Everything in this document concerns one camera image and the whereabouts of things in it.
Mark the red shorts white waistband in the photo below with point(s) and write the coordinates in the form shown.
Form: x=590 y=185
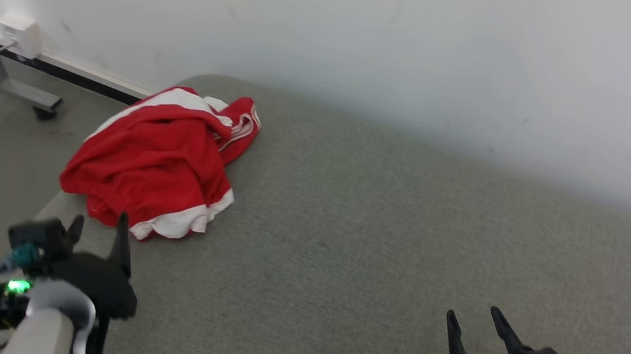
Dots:
x=156 y=171

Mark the black stand caster wheel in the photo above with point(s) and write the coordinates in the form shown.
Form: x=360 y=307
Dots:
x=45 y=113

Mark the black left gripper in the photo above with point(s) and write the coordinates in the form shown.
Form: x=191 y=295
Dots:
x=101 y=286

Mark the white black wall baseboard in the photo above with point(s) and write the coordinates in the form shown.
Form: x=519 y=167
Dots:
x=89 y=80

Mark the white wall socket box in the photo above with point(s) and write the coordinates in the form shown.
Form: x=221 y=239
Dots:
x=20 y=35

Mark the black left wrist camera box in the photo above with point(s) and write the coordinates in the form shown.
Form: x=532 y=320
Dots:
x=41 y=235

